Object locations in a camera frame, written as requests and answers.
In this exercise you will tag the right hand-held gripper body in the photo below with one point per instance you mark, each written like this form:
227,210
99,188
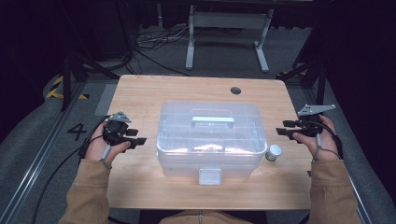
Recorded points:
311,124

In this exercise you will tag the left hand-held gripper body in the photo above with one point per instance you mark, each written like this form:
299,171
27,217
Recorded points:
115,129

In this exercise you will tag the small white bottle green label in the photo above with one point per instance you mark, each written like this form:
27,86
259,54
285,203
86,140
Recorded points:
274,152

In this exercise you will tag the clear plastic storage box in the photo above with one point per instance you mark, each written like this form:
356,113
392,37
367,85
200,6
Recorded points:
211,137

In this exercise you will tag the person's right hand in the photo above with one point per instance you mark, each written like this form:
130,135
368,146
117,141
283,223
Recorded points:
325,146

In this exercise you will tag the person's left hand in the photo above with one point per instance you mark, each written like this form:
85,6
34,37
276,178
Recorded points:
96,149

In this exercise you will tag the black tripod stand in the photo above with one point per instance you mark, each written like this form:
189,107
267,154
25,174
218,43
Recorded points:
67,81
320,81

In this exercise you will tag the black tape piece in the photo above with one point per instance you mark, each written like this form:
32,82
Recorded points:
308,173

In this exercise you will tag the yellow black hazard tape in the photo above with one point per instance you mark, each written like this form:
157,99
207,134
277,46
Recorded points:
57,90

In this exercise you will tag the person's tan jacket torso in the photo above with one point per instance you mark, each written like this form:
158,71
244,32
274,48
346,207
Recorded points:
202,217

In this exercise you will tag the grey metal desk frame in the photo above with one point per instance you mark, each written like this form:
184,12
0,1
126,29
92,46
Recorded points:
229,20

